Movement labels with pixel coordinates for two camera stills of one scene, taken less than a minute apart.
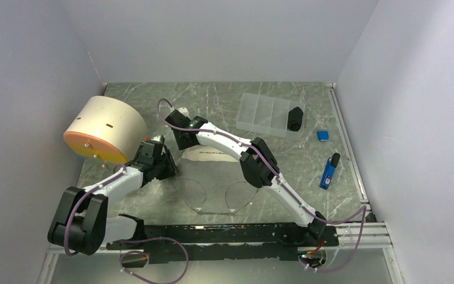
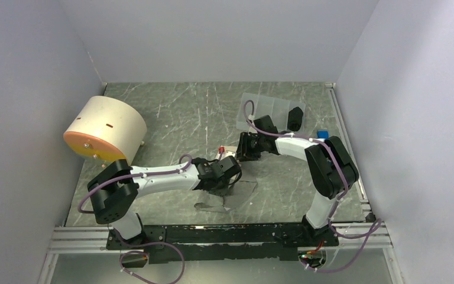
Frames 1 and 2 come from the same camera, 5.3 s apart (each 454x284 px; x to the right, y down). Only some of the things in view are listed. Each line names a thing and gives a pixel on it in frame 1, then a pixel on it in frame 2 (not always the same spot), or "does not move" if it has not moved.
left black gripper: [172, 170] → [223, 190]
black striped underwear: [295, 119] does not move
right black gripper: [182, 145] → [243, 152]
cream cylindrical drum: [107, 128] does not move
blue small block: [323, 135] does not move
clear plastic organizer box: [268, 115] does not move
